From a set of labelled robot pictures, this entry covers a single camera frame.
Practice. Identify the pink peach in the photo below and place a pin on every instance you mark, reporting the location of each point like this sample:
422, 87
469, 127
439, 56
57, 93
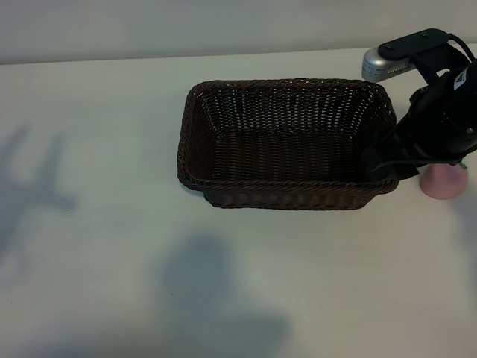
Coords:
443, 186

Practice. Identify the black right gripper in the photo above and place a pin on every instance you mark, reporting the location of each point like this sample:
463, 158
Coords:
421, 141

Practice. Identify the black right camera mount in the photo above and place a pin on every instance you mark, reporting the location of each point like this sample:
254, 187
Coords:
417, 41

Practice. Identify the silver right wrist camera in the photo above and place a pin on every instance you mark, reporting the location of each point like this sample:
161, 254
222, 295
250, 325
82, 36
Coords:
376, 65

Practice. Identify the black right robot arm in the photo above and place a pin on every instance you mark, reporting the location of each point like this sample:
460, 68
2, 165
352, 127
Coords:
462, 119

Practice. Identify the dark brown wicker basket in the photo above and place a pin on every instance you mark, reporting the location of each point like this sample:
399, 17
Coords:
283, 156

